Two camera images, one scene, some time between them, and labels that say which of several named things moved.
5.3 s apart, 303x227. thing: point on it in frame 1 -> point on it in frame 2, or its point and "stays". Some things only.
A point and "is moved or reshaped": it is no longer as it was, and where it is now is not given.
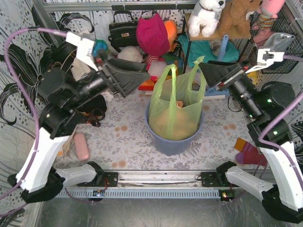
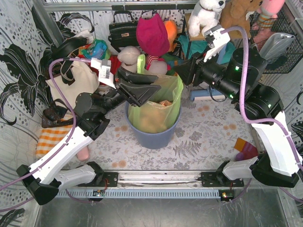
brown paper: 179,103 -> 165,103
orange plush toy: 171,28 stays
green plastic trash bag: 176,106 is moved or reshaped
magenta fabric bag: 152,36 stays
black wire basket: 260,28 stays
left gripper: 107,75 -> 118,83
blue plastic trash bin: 173,147 -> 157,140
